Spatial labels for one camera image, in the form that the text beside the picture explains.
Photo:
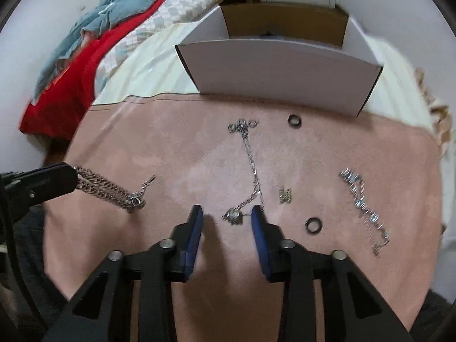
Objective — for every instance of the red blanket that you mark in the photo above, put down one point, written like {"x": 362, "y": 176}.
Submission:
{"x": 62, "y": 105}

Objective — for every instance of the checkered bed sheet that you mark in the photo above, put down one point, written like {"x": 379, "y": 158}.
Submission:
{"x": 168, "y": 13}

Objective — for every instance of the blue-grey quilt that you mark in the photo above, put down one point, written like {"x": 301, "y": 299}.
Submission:
{"x": 105, "y": 16}

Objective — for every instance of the checkered brown cloth pile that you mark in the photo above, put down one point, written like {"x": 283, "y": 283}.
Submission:
{"x": 441, "y": 116}

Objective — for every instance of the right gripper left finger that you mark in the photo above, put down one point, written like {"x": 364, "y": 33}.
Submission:
{"x": 170, "y": 260}

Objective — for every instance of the small silver earring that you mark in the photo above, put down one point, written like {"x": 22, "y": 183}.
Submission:
{"x": 285, "y": 196}

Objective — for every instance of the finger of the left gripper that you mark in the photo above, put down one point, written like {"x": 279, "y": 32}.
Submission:
{"x": 26, "y": 189}

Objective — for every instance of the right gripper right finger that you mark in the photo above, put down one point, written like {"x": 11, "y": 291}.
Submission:
{"x": 286, "y": 261}

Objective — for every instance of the white cardboard box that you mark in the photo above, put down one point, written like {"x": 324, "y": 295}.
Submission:
{"x": 308, "y": 55}

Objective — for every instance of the pink and striped cloth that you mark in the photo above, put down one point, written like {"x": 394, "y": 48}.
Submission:
{"x": 369, "y": 185}

